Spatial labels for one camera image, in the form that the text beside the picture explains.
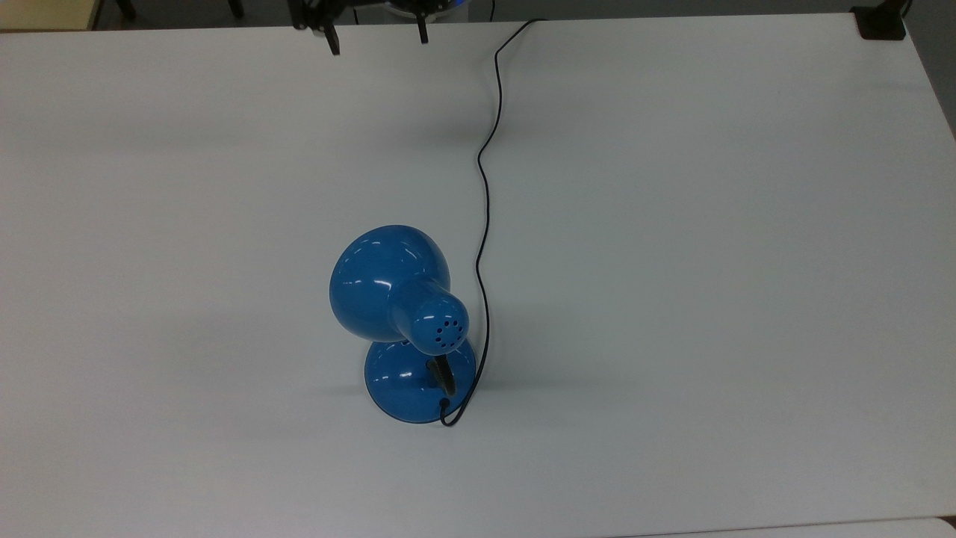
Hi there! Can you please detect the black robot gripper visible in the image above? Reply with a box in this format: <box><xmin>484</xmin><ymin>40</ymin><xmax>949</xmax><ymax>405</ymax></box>
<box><xmin>288</xmin><ymin>0</ymin><xmax>451</xmax><ymax>57</ymax></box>

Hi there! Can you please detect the blue desk lamp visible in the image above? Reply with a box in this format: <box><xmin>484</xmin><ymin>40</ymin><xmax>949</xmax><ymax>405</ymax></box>
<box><xmin>329</xmin><ymin>224</ymin><xmax>478</xmax><ymax>425</ymax></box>

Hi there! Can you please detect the light wooden furniture piece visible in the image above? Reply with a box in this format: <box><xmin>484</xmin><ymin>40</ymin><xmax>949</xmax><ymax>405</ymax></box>
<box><xmin>0</xmin><ymin>0</ymin><xmax>103</xmax><ymax>32</ymax></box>

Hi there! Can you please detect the black table clamp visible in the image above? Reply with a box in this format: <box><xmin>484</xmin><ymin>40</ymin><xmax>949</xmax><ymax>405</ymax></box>
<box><xmin>851</xmin><ymin>0</ymin><xmax>913</xmax><ymax>41</ymax></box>

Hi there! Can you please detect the black lamp power cable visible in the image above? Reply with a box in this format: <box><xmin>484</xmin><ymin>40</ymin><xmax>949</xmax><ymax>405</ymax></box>
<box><xmin>438</xmin><ymin>17</ymin><xmax>550</xmax><ymax>428</ymax></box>

